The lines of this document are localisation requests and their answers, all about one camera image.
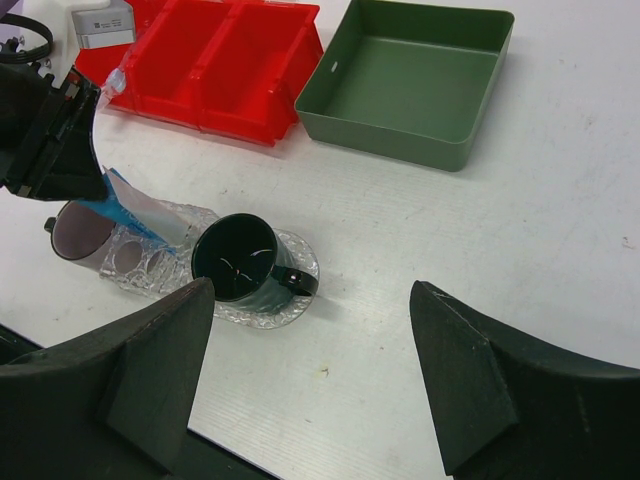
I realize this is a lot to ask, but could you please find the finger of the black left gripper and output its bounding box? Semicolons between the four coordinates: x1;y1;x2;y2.
29;82;108;201

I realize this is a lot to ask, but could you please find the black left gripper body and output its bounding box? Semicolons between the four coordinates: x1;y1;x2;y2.
1;64;92;199

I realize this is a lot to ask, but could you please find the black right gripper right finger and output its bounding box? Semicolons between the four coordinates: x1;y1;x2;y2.
409;281;639;479

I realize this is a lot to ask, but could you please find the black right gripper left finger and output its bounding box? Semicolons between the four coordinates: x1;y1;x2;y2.
1;279;215;479

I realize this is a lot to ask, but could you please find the blue toothpaste tube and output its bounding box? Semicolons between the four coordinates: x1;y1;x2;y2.
77;168;169;245

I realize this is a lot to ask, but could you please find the mauve mug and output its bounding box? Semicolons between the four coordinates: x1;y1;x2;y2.
44;201;116;272

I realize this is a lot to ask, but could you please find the clear textured holder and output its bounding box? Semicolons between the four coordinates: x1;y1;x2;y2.
98;200;219;299

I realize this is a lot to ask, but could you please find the dark green mug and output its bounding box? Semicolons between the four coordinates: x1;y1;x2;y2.
191;213;319;313

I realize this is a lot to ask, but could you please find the blue wrapped toothbrush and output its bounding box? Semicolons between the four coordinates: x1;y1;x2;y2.
97;44;135;111

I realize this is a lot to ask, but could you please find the clear textured oval tray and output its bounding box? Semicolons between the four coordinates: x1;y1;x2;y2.
99;199;321;332

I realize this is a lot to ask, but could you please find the red compartment bin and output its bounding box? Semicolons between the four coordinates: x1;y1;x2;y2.
76;1;323;146

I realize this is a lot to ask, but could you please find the green plastic bin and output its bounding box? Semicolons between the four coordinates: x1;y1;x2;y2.
295;1;515;172

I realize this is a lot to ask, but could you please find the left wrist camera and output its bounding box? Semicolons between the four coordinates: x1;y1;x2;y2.
22;0;136;88

